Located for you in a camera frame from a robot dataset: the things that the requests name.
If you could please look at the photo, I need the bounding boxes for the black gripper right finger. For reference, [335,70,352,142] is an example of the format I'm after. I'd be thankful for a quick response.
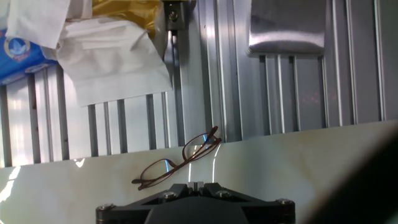
[196,182,295,224]

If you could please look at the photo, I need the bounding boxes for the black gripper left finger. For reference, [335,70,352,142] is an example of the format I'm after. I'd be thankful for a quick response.
[95,182,196,224]

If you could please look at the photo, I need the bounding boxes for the brown frame glasses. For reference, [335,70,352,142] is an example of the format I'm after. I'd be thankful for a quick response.
[131,125,223,191]

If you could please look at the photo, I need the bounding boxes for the marble pattern table mat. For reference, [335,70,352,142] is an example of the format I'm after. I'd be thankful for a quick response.
[0,119,398,224]

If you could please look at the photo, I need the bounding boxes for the white tissue sheet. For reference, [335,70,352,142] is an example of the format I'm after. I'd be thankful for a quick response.
[55,18,174,107]

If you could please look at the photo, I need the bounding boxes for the square steel plate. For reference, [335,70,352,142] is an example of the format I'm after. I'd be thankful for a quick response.
[247,0,327,57]

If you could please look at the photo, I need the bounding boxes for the blue tissue pack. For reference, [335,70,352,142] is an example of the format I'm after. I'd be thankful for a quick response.
[0,27,58,86]

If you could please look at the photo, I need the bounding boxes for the yellow plastic bag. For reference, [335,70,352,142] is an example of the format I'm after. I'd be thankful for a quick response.
[91,0,162,40]

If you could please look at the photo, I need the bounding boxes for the crumpled white tissue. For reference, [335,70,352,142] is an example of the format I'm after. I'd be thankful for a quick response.
[5,0,72,50]

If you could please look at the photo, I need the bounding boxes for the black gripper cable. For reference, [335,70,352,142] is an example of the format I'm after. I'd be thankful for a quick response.
[298,124,398,224]

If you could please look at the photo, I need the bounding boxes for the metal corner bracket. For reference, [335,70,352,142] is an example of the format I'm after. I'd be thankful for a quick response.
[162,0,189,32]

